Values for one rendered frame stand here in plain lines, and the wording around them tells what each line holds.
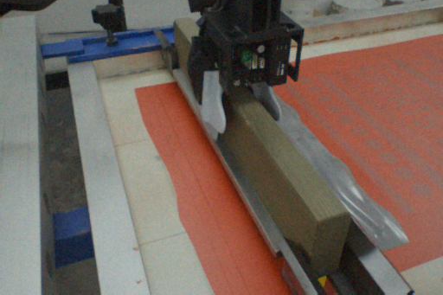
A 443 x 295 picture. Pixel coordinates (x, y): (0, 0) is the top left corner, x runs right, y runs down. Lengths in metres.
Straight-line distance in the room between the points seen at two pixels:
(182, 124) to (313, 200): 0.29
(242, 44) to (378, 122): 0.30
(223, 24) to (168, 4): 2.20
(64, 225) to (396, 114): 0.46
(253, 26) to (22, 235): 0.25
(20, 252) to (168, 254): 0.14
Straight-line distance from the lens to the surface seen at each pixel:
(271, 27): 0.36
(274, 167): 0.35
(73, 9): 2.50
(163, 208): 0.46
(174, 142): 0.54
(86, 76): 0.64
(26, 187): 0.39
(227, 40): 0.35
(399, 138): 0.59
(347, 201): 0.47
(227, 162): 0.45
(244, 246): 0.42
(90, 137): 0.51
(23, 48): 0.63
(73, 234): 0.51
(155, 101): 0.63
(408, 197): 0.51
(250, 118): 0.40
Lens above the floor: 1.29
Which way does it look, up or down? 37 degrees down
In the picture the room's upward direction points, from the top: straight up
